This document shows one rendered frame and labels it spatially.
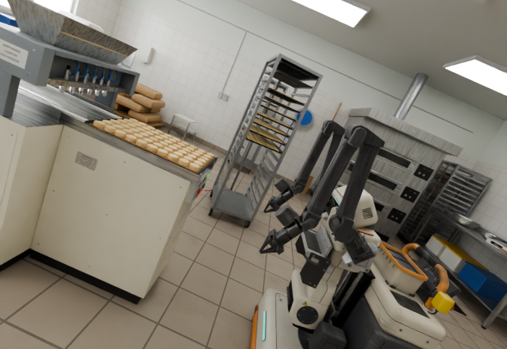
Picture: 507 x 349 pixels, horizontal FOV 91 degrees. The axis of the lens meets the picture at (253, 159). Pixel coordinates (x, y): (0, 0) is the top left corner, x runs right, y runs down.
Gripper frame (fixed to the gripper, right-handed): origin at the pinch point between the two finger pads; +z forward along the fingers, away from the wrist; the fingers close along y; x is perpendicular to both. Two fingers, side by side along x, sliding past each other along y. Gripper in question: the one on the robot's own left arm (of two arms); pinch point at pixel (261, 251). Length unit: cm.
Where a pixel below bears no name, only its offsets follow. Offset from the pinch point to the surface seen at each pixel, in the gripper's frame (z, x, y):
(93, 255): 85, -42, -21
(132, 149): 27, -71, -22
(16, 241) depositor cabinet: 103, -72, -12
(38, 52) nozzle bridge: 19, -118, -1
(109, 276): 86, -28, -21
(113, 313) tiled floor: 93, -11, -14
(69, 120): 42, -102, -22
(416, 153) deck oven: -188, 163, -340
